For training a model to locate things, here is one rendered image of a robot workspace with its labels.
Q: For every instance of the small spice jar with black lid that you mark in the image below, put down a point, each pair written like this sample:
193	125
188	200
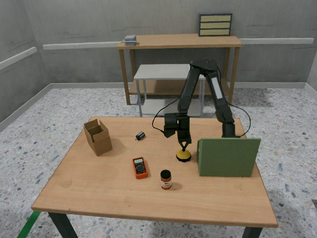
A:
165	178

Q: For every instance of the brown cardboard box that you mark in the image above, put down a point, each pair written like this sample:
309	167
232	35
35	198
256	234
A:
98	137

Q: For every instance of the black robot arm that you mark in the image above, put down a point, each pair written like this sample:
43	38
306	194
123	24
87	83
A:
223	111

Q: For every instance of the orange digital multimeter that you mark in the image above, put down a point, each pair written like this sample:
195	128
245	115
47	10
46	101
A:
140	168

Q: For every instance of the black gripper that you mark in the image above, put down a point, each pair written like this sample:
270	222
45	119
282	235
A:
187	138

